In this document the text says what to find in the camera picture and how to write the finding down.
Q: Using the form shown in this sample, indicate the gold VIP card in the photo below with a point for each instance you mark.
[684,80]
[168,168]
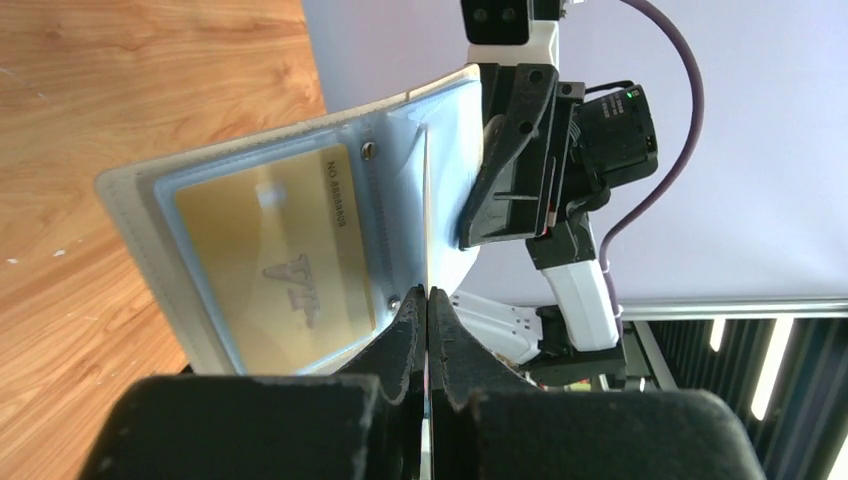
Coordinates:
[281,252]

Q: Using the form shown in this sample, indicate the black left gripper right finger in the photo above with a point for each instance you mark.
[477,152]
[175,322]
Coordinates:
[489,423]

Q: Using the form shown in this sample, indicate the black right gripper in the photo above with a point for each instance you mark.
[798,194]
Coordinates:
[598,138]

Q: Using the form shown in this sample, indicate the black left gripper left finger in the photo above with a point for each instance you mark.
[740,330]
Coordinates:
[361,422]

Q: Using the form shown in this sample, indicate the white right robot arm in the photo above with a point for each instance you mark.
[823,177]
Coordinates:
[574,339]

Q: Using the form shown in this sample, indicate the beige leather card holder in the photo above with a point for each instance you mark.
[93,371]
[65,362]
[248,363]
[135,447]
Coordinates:
[414,158]

